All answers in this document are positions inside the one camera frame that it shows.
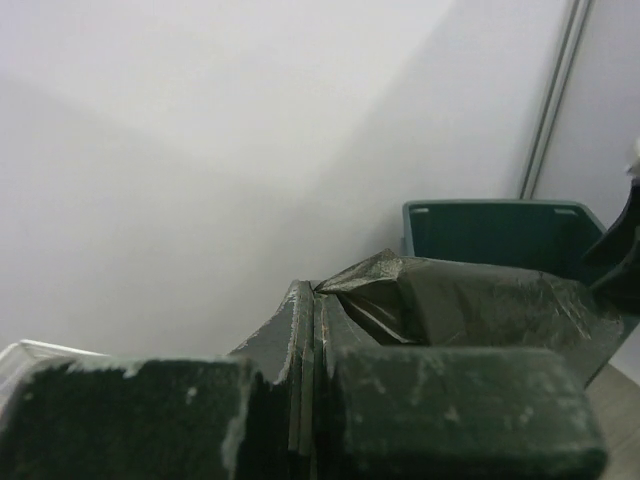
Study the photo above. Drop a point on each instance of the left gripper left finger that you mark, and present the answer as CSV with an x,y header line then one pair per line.
x,y
244,415

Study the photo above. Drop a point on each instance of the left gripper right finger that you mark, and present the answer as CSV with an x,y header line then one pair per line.
x,y
413,412

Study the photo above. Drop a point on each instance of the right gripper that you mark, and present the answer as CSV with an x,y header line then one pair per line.
x,y
619,247

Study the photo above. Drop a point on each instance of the dark green trash bin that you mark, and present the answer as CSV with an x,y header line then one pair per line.
x,y
548,236

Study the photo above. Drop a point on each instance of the black trash bag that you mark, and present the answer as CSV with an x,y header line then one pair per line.
x,y
423,301

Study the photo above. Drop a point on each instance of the white wire shelf rack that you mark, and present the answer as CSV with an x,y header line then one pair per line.
x,y
20,356

